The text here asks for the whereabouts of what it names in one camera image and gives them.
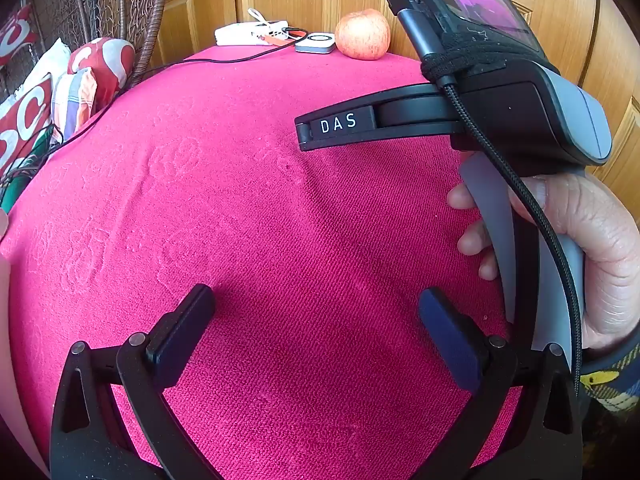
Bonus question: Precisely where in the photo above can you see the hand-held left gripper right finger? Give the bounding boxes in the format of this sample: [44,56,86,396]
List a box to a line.
[419,287,586,480]

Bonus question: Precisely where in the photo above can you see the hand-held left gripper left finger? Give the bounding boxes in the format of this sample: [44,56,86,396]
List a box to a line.
[50,284,221,480]

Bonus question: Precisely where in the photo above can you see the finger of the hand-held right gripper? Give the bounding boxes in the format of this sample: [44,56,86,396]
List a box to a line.
[294,84,453,152]

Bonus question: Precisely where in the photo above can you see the person's right hand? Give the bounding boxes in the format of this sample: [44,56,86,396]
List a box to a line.
[446,170,640,353]

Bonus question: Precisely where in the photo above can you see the grey white square device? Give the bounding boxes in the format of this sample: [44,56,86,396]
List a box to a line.
[295,32,336,55]

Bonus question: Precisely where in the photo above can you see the red yellow apple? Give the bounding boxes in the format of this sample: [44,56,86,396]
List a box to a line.
[335,8,392,61]

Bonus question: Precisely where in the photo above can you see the red tablecloth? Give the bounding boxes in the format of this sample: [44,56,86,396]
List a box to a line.
[0,45,531,480]

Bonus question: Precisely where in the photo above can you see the white power bank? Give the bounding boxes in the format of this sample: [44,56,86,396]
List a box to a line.
[215,20,291,47]

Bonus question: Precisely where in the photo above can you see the brown wicker egg chair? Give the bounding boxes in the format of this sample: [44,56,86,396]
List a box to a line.
[0,0,171,111]

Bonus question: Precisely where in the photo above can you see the green cloth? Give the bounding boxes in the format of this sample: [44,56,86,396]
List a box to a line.
[0,125,57,211]

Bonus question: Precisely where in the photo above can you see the red white bolster cushion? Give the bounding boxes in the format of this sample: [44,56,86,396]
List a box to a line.
[67,37,137,106]

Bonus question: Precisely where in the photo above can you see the red white square cushion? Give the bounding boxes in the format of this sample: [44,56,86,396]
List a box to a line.
[0,74,54,176]

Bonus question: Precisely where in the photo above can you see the red-white patterned cushions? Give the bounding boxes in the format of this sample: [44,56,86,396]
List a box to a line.
[0,37,72,121]

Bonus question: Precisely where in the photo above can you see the small red white cushion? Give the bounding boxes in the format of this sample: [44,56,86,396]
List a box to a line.
[0,4,39,67]

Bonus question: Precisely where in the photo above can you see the black braided cable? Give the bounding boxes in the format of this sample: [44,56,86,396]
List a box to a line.
[397,7,586,401]

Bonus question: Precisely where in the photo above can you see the orange strap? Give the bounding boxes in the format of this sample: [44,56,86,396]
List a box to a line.
[259,29,307,45]

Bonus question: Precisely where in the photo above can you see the thin black cable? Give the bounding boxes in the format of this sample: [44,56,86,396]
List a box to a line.
[47,27,301,148]

